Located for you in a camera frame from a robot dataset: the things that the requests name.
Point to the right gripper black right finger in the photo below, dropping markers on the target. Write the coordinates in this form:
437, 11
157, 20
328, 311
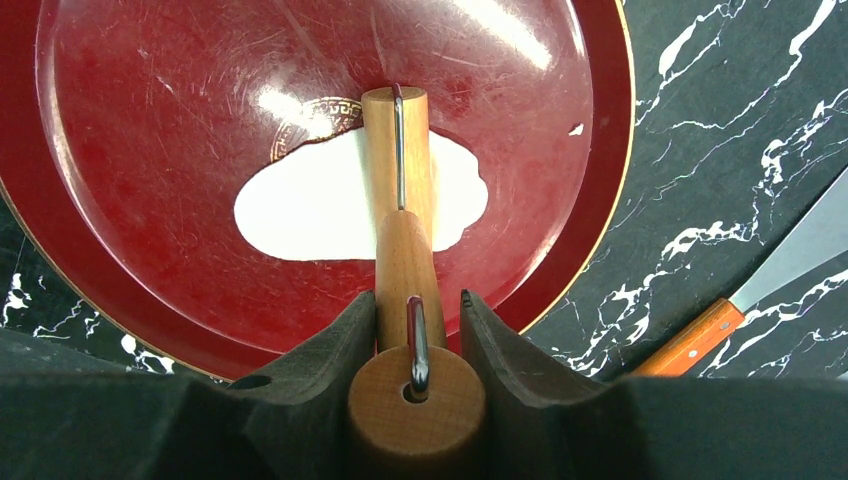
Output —
546, 421

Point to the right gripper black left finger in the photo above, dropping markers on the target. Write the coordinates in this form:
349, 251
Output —
286, 420

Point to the wooden dough roller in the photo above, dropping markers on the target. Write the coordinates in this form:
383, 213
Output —
416, 410

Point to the round red tray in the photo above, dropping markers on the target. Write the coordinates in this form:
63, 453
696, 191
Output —
128, 128

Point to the white dough ball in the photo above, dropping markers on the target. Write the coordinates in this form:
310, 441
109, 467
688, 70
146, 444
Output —
313, 204

